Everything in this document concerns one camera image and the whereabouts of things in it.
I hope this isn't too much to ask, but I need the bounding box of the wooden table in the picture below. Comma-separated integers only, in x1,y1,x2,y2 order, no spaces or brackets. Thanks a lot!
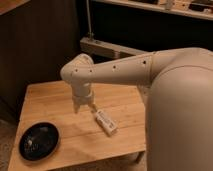
8,81,146,171

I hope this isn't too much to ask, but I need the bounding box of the grey metal beam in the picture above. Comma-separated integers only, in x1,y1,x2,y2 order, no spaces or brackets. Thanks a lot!
80,37,144,59

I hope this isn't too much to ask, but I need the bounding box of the wooden shelf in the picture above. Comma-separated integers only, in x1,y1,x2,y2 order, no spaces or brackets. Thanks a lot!
93,0,213,21

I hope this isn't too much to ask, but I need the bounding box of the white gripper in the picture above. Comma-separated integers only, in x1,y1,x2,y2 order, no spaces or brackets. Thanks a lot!
72,92,97,114

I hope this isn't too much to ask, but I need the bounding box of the metal pole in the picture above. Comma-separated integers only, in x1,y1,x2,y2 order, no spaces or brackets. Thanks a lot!
86,0,94,41

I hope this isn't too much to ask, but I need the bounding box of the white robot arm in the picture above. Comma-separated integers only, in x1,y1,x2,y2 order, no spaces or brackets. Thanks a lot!
60,47,213,171

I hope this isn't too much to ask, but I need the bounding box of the black ceramic bowl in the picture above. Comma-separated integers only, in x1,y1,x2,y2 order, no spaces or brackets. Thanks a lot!
19,122,59,161

